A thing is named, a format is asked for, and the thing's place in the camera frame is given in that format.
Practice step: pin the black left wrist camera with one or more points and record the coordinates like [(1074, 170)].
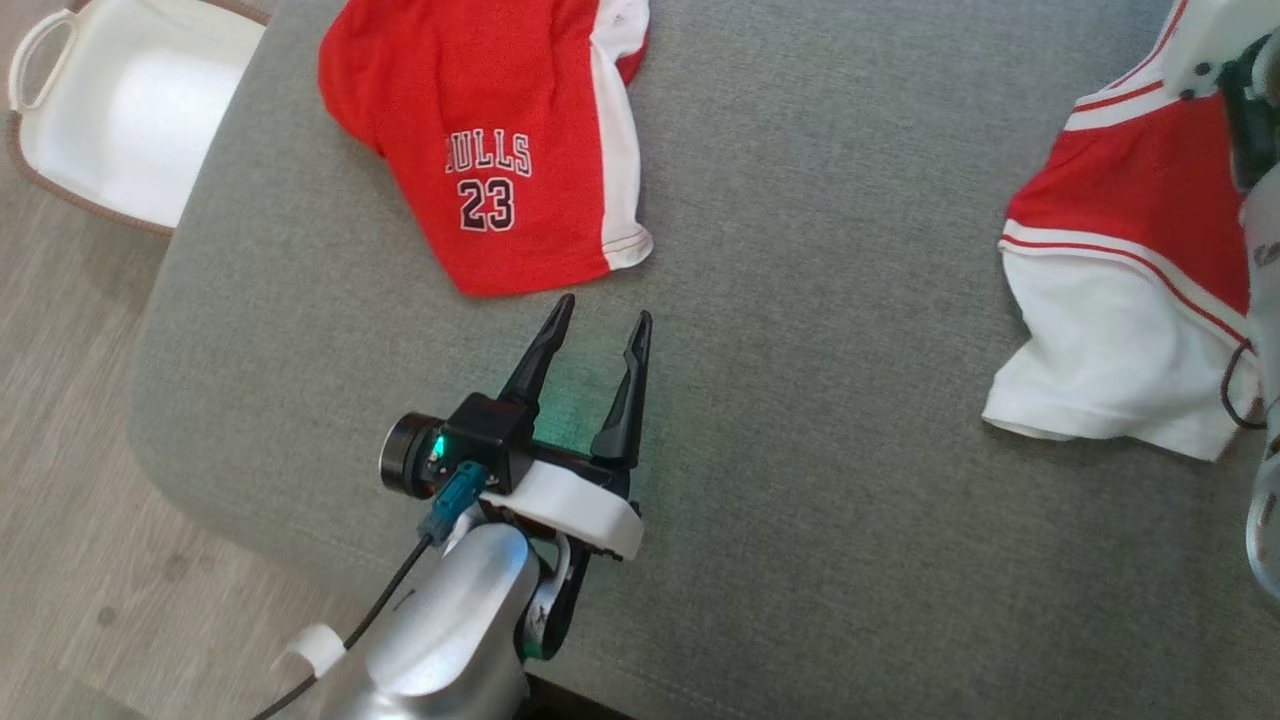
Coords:
[(480, 435)]

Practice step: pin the right gripper white banded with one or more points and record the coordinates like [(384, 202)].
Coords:
[(1225, 40)]

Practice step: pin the red Bulls 23 shorts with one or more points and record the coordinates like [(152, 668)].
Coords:
[(480, 90)]

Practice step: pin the red white basketball jersey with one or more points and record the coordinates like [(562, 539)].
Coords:
[(1120, 200)]

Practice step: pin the white laundry basket brown rim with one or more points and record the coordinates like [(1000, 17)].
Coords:
[(140, 120)]

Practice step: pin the left gripper white banded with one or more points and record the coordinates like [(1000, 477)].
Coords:
[(580, 510)]

